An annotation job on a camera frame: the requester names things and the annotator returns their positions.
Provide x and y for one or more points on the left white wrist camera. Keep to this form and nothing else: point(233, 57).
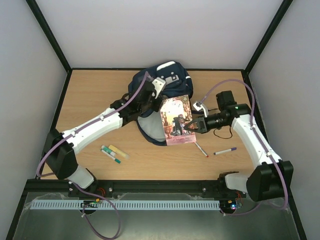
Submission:
point(159, 84)

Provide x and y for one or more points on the pink illustrated paperback book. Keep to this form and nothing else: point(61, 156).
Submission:
point(175, 114)

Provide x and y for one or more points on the navy blue school backpack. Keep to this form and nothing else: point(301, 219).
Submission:
point(178, 83)

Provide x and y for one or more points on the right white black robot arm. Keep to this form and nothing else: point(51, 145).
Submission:
point(271, 177)

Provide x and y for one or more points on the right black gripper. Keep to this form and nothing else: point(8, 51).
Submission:
point(203, 124)

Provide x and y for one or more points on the purple capped marker pen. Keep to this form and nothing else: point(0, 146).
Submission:
point(225, 151)

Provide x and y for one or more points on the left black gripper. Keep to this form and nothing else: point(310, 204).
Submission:
point(156, 107)

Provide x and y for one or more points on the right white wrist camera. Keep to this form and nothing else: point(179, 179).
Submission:
point(200, 108)

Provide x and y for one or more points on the black enclosure frame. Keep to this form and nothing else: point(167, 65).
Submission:
point(50, 37)

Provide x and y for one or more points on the red capped marker pen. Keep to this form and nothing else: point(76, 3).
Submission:
point(201, 149)

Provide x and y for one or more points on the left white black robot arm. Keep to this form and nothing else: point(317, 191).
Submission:
point(61, 148)

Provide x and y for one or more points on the green capped marker pen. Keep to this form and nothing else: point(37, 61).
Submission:
point(110, 156)

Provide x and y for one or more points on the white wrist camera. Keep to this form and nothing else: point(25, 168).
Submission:
point(200, 108)
point(159, 84)

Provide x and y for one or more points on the yellow highlighter pen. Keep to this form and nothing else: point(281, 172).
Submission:
point(118, 151)

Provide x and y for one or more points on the green white glue stick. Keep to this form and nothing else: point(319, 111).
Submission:
point(108, 150)

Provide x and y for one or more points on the light blue slotted cable duct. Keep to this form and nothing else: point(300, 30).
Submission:
point(127, 205)

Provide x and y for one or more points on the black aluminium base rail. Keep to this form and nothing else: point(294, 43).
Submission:
point(215, 189)

